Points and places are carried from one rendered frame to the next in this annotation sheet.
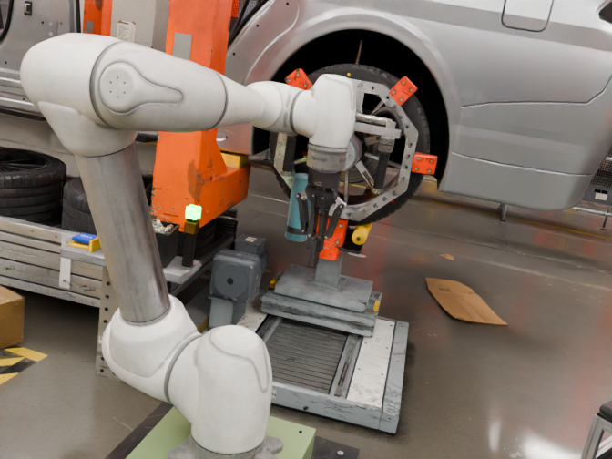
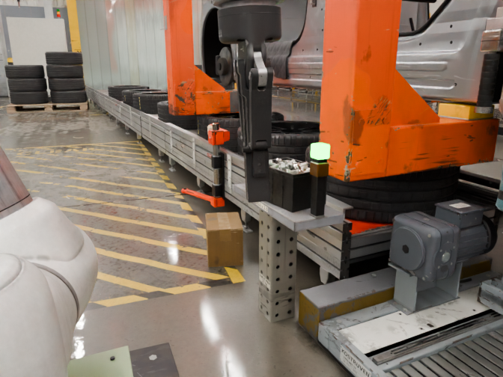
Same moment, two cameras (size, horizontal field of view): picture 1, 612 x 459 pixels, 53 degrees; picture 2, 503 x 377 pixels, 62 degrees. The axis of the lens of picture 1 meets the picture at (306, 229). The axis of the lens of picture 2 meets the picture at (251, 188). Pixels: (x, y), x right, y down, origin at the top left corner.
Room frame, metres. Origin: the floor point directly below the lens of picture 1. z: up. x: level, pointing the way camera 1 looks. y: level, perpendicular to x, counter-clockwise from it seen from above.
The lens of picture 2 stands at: (1.12, -0.46, 0.87)
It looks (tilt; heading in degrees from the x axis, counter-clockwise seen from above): 16 degrees down; 55
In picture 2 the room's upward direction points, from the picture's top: straight up
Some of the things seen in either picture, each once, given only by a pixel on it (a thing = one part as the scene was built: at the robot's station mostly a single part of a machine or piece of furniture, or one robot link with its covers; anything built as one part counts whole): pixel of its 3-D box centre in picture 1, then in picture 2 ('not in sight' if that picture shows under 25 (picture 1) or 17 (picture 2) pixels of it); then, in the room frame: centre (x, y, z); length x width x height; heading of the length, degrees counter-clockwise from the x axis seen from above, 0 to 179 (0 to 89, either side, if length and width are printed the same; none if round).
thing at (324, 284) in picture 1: (330, 261); not in sight; (2.61, -0.13, 0.32); 0.40 x 0.30 x 0.28; 81
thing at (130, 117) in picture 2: not in sight; (126, 102); (3.67, 7.23, 0.20); 6.82 x 0.86 x 0.39; 81
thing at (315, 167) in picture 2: (191, 227); (319, 168); (1.92, 0.37, 0.59); 0.04 x 0.04 x 0.04; 81
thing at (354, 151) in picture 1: (341, 151); not in sight; (2.37, -0.09, 0.85); 0.21 x 0.14 x 0.14; 171
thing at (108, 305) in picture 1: (118, 318); (277, 259); (1.96, 0.59, 0.21); 0.10 x 0.10 x 0.42; 81
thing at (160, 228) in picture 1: (144, 239); (289, 181); (1.95, 0.53, 0.51); 0.20 x 0.14 x 0.13; 90
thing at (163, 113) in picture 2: not in sight; (191, 113); (3.07, 3.44, 0.39); 0.66 x 0.66 x 0.24
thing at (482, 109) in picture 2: (289, 154); (487, 81); (2.24, 0.10, 0.83); 0.04 x 0.04 x 0.16
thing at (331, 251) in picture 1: (331, 234); not in sight; (2.48, -0.11, 0.48); 0.16 x 0.12 x 0.17; 171
